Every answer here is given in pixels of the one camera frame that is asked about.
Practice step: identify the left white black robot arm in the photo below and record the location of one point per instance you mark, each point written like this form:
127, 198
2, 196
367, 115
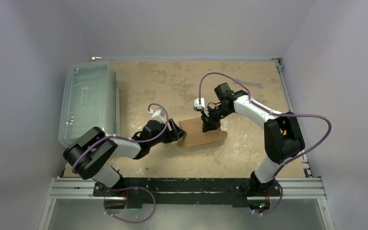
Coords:
89, 154

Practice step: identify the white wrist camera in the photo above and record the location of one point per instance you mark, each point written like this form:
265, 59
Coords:
200, 106
157, 115

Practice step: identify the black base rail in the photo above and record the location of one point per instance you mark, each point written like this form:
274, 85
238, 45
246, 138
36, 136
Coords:
134, 192

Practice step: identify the clear plastic storage bin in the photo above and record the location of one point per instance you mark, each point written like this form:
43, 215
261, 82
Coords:
90, 99

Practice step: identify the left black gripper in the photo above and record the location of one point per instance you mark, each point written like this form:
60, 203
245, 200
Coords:
170, 136

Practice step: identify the brown cardboard box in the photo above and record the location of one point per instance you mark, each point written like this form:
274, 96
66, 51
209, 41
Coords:
194, 135

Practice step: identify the aluminium frame rail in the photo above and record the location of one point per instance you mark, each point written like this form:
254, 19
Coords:
76, 188

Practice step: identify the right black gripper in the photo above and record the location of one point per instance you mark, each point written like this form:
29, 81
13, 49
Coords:
210, 119

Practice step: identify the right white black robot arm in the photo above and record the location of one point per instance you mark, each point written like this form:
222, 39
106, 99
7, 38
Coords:
283, 138

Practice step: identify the silver open-end wrench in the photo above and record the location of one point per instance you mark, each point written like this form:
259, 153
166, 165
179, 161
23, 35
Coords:
258, 85

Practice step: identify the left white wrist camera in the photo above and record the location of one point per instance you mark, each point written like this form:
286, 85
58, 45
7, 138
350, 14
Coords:
157, 115

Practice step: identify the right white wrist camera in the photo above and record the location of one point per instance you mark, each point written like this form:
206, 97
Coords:
200, 106

